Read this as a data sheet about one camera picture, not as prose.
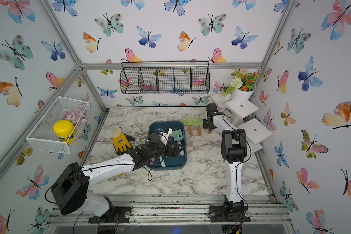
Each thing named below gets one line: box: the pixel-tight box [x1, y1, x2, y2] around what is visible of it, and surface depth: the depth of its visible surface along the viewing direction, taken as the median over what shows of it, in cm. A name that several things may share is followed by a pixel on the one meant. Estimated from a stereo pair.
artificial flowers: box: [221, 71, 260, 98], surface depth 85 cm
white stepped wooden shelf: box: [210, 93, 273, 155], surface depth 93 cm
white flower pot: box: [231, 84, 256, 105], surface depth 90 cm
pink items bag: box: [61, 108, 87, 126], surface depth 71 cm
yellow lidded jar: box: [52, 119, 77, 146], surface depth 65 cm
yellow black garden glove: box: [112, 127, 136, 155], surface depth 103 cm
